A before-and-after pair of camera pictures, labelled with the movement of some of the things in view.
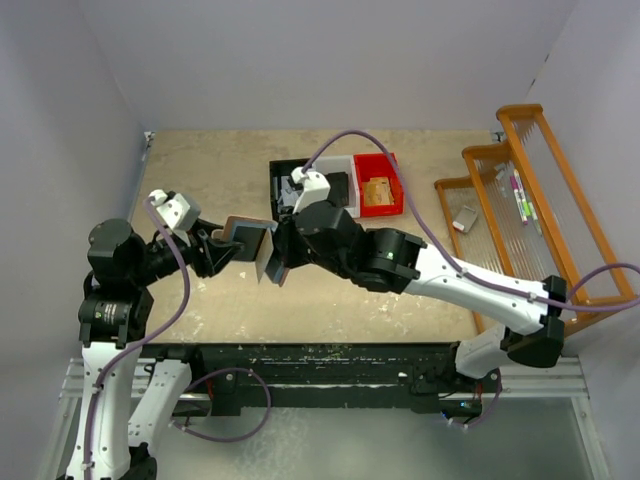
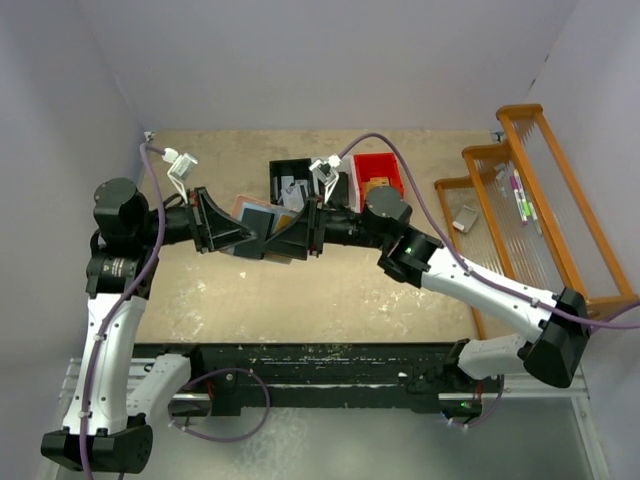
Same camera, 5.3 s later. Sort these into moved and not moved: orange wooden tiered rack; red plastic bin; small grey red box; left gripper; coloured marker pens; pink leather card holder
Moved: pink leather card holder; left gripper
Not moved: red plastic bin; small grey red box; orange wooden tiered rack; coloured marker pens
